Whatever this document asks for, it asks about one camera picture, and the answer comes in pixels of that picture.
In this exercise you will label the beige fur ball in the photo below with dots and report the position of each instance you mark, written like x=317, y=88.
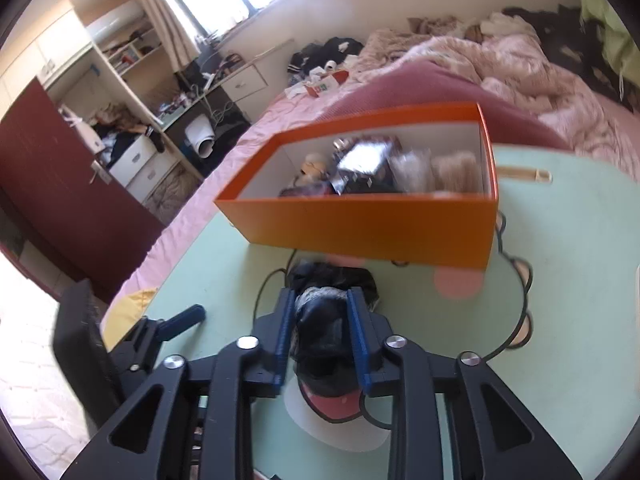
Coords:
x=455, y=172

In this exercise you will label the light green curtain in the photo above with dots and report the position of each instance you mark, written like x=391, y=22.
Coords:
x=615, y=30

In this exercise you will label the cream desk drawer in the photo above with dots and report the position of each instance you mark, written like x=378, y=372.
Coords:
x=245, y=82

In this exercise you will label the beige clothing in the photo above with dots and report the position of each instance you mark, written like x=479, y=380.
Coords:
x=435, y=25

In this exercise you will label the yellow cushion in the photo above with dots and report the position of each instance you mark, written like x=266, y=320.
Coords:
x=125, y=310

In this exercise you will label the small plush toy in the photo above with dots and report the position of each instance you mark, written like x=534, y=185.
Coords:
x=314, y=165

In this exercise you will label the dark red pillow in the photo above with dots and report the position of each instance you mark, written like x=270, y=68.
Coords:
x=425, y=85

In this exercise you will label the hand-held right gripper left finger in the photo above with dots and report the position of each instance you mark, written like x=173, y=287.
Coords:
x=282, y=340

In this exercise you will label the orange cardboard box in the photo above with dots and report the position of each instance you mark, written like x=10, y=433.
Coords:
x=375, y=230

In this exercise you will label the dark red wardrobe door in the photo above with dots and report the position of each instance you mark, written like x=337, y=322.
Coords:
x=60, y=185

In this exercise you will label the white drawer cabinet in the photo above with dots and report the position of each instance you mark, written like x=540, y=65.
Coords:
x=135, y=160

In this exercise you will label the black glossy pouch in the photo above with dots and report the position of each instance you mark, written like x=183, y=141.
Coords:
x=320, y=320

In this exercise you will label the black and white clothes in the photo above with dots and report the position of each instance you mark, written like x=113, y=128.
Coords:
x=325, y=50

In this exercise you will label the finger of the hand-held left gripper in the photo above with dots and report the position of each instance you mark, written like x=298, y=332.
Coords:
x=182, y=321

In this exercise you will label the cream wall cabinet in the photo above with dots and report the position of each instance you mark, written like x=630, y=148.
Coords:
x=55, y=40

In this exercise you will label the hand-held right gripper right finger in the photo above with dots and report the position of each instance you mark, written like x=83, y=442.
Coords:
x=359, y=340

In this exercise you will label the white shelf and desk unit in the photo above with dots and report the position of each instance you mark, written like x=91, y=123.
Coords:
x=125, y=80

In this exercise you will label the red and white carton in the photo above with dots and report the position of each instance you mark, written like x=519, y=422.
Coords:
x=325, y=85

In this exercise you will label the pink bed sheet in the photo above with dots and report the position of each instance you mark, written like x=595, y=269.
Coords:
x=210, y=200

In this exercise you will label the pink quilt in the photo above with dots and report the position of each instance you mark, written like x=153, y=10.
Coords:
x=510, y=70

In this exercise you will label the white appliance under desk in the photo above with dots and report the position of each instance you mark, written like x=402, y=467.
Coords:
x=200, y=135

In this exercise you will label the black clothing pile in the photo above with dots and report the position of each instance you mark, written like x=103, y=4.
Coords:
x=565, y=40

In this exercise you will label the green cartoon-print desktop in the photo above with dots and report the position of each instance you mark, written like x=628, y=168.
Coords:
x=550, y=240

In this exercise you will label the beige curtain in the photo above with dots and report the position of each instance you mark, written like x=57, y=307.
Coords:
x=160, y=15

